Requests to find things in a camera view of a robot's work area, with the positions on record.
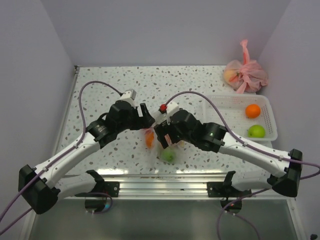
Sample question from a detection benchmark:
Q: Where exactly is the clear printed plastic bag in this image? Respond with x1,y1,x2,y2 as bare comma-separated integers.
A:
141,127,185,164

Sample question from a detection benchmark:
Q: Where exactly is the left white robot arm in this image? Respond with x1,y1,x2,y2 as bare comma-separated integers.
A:
18,100,155,215

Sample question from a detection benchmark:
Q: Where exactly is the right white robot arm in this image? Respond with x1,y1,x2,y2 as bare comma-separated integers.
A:
154,109,302,198

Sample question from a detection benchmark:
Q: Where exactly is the orange in clear bag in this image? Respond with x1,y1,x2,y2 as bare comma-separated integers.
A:
145,132,155,149

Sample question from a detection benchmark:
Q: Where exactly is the green apple in clear bag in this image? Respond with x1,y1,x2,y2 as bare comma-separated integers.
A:
160,148,176,163

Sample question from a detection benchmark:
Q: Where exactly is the peach in pink bag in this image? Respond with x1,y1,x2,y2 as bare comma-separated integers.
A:
223,69,238,83

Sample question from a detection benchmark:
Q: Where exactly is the pink plastic bag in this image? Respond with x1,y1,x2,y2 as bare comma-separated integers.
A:
223,39,269,94

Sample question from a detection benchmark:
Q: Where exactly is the white plastic basket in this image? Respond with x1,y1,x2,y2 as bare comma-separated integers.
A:
207,94,278,142

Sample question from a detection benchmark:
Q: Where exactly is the orange in basket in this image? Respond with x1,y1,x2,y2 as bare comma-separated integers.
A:
245,104,261,119

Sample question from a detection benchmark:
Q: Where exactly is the green apple in basket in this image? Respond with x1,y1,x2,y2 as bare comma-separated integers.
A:
247,124,266,138

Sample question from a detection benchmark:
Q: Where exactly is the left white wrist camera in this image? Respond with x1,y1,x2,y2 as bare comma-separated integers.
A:
120,89,137,107

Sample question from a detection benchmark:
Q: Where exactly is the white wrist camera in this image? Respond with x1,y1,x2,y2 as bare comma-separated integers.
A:
120,89,137,107
159,101,180,118

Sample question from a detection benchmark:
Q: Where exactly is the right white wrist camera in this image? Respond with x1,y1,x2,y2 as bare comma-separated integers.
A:
159,101,180,118

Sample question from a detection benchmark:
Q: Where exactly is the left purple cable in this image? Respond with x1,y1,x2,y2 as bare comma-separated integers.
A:
0,80,126,231

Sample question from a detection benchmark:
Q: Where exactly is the aluminium mounting rail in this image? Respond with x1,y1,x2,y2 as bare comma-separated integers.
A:
57,172,292,200

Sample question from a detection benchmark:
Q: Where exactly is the right black base bracket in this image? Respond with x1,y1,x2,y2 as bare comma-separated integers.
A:
206,181,252,199

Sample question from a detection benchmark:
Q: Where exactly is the black base bracket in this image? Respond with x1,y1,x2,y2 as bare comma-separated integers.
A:
206,181,252,199
75,181,120,198

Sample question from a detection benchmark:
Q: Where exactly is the left black base bracket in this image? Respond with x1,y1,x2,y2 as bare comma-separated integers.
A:
75,181,120,198

